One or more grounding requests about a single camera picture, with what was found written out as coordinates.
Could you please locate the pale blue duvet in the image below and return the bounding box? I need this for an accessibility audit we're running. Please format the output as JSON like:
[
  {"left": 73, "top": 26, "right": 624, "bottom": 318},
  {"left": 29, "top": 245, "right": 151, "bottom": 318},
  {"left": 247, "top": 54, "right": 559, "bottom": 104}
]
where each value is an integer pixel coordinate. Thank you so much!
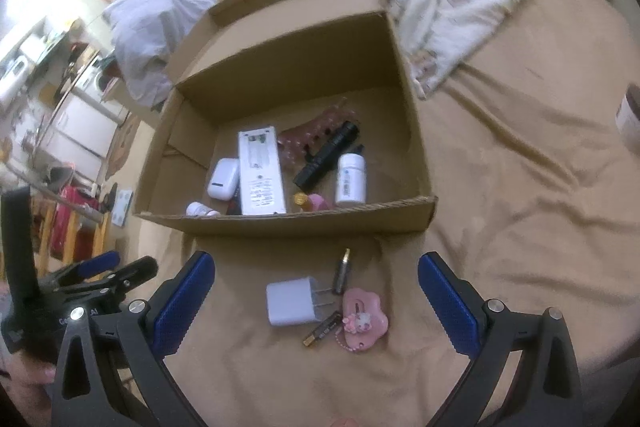
[{"left": 104, "top": 0, "right": 216, "bottom": 107}]

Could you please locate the pink mirror charm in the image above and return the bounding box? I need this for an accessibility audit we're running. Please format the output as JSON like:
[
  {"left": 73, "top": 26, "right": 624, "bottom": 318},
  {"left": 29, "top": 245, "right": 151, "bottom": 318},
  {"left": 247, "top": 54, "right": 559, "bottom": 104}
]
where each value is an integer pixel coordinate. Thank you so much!
[{"left": 335, "top": 288, "right": 388, "bottom": 353}]

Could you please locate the black lipstick tube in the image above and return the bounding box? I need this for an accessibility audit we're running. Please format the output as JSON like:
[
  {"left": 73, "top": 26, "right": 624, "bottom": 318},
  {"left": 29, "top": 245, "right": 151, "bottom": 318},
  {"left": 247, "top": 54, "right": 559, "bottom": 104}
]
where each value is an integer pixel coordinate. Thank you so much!
[{"left": 226, "top": 195, "right": 242, "bottom": 216}]

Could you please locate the small white red bottle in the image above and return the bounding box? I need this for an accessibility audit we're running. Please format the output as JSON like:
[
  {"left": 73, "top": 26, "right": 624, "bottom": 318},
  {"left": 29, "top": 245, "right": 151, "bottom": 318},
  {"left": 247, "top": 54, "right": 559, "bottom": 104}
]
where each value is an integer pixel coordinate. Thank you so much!
[{"left": 186, "top": 202, "right": 220, "bottom": 217}]

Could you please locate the black flashlight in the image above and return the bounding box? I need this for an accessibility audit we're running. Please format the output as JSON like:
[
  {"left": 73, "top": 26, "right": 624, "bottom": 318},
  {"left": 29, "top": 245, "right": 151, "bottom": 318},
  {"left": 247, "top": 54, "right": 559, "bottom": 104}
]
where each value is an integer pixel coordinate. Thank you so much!
[{"left": 293, "top": 121, "right": 359, "bottom": 192}]

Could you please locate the pink round item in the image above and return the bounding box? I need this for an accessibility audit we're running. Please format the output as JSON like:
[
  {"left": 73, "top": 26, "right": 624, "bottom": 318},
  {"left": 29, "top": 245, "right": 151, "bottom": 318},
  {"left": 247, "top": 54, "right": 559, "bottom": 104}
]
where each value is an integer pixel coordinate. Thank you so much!
[{"left": 293, "top": 192, "right": 331, "bottom": 212}]

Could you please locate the red bag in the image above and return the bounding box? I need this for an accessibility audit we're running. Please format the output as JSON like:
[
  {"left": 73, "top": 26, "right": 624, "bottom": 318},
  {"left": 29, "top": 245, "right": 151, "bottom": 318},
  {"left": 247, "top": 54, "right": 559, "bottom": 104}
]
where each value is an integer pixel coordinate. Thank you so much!
[{"left": 51, "top": 185, "right": 100, "bottom": 262}]

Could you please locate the black gold battery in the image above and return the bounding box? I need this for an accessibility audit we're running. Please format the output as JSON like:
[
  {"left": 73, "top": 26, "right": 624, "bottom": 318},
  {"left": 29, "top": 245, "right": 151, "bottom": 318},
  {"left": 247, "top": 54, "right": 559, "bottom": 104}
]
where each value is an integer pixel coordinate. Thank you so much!
[
  {"left": 303, "top": 311, "right": 343, "bottom": 347},
  {"left": 332, "top": 248, "right": 352, "bottom": 296}
]

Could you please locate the left hand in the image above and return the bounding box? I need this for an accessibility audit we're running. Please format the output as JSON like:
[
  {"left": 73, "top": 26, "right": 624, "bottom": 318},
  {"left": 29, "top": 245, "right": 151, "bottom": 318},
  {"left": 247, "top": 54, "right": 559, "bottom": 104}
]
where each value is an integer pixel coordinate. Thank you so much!
[{"left": 1, "top": 352, "right": 56, "bottom": 426}]

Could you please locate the white washing machine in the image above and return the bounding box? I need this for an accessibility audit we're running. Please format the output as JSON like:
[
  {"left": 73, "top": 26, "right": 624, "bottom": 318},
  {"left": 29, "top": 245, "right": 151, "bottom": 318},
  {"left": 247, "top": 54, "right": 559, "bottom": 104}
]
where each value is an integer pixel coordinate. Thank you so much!
[{"left": 72, "top": 54, "right": 120, "bottom": 113}]

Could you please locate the cardboard box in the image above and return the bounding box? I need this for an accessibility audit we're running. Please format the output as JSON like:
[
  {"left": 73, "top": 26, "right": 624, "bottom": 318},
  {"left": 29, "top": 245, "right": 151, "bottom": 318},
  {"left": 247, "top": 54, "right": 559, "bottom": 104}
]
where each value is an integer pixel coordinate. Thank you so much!
[{"left": 134, "top": 0, "right": 436, "bottom": 237}]

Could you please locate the white charger plug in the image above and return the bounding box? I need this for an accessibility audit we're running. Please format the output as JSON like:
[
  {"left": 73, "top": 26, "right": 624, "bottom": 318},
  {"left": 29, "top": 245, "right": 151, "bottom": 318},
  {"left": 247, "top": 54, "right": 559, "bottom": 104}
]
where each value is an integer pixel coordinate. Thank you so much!
[{"left": 266, "top": 277, "right": 335, "bottom": 327}]

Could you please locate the tan bed sheet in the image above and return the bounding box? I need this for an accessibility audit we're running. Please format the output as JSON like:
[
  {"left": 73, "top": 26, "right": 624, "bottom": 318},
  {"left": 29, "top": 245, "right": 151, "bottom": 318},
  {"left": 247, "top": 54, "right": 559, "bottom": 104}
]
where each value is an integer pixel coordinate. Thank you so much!
[{"left": 119, "top": 0, "right": 640, "bottom": 427}]

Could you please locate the white blue label bottle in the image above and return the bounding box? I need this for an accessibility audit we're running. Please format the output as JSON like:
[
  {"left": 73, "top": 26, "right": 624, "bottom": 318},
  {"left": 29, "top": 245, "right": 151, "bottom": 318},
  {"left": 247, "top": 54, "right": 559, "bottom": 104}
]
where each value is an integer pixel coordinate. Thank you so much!
[{"left": 334, "top": 153, "right": 367, "bottom": 208}]

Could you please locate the white earbuds case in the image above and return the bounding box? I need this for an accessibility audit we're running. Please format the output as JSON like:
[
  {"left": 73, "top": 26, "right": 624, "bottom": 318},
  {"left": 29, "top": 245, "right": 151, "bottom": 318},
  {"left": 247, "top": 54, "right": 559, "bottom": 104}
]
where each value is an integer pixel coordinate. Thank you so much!
[{"left": 206, "top": 158, "right": 240, "bottom": 202}]

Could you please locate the white remote control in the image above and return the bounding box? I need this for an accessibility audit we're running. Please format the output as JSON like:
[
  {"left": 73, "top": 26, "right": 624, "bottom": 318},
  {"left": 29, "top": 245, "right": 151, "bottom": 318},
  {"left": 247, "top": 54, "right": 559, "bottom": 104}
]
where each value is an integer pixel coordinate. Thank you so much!
[{"left": 238, "top": 127, "right": 286, "bottom": 216}]

